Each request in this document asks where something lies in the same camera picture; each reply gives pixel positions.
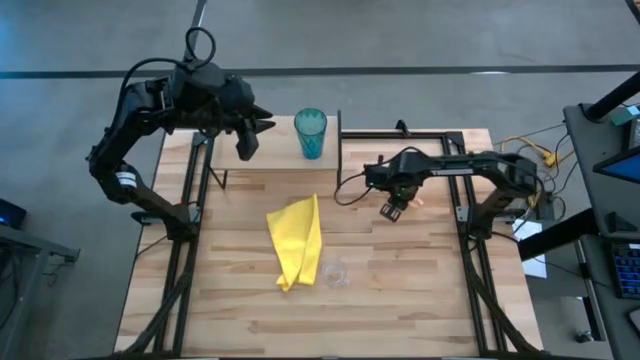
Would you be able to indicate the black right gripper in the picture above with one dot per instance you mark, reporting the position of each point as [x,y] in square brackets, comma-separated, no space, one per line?
[402,194]

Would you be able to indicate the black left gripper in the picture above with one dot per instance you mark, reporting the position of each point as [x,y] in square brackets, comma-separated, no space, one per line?
[236,102]

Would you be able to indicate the teal transparent plastic tumbler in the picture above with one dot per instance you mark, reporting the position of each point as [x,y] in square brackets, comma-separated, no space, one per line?
[310,135]

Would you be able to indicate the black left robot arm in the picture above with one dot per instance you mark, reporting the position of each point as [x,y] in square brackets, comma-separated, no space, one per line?
[145,100]

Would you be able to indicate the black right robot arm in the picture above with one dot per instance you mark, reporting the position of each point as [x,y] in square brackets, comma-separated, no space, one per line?
[465,165]

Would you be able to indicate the small clear glass cup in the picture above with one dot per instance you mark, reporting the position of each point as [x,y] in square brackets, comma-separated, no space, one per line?
[335,272]

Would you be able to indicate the yellow cloth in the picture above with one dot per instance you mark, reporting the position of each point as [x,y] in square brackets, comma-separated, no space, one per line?
[297,240]

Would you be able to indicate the white paper sheet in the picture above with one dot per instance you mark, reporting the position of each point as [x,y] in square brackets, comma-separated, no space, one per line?
[530,235]

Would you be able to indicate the black power strip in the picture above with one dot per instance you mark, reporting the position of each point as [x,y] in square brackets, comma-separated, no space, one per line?
[546,205]

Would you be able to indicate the black flat bar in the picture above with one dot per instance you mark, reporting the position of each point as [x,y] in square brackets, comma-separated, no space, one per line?
[555,235]

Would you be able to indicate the dark grey desk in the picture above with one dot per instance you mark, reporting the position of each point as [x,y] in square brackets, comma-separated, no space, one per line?
[590,165]

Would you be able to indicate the blue lit screen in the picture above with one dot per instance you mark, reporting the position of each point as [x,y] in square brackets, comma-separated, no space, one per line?
[622,167]

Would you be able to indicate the black keyboard with blue keys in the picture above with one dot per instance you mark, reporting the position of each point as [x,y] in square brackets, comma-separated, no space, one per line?
[627,270]

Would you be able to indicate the black diagonal pole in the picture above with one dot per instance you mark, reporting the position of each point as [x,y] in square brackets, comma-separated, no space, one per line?
[612,100]

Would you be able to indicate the teal box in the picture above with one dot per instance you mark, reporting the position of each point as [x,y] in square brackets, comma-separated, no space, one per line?
[625,116]

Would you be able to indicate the grey side table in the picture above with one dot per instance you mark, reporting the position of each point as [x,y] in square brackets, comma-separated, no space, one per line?
[30,250]

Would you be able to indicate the black device with blue light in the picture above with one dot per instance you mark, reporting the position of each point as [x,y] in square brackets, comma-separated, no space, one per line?
[11,214]

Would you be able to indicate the black aluminium table frame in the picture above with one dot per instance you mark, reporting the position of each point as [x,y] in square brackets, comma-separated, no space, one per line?
[430,134]

